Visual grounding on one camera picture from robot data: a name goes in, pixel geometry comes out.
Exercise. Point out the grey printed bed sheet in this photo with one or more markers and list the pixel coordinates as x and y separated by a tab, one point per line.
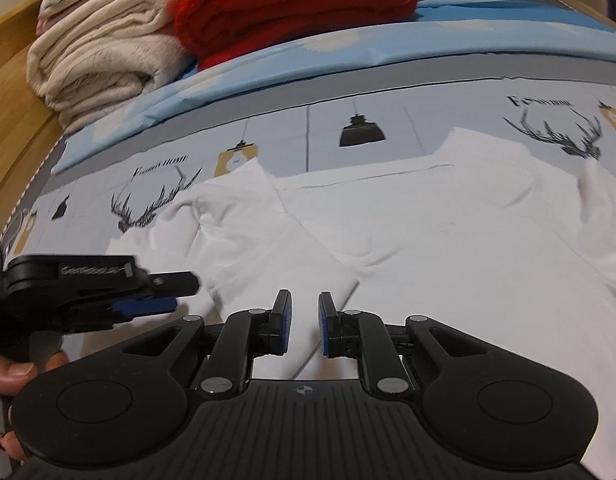
562	109

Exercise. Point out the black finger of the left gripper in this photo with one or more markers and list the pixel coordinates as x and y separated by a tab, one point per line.
174	284
136	308

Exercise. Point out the person's left hand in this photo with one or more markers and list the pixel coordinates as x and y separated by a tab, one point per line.
13	376

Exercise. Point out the red knitted blanket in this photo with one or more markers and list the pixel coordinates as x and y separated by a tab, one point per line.
215	31

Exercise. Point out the cream folded blanket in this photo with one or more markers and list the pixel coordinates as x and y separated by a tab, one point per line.
104	54

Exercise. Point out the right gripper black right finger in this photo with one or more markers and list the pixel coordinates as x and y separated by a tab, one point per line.
364	337

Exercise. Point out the light blue pillowcase sheet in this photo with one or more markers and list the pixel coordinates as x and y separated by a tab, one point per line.
439	28

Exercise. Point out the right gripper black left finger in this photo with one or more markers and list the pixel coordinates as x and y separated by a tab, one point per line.
231	347

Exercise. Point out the white t-shirt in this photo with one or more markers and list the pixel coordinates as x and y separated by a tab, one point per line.
480	235

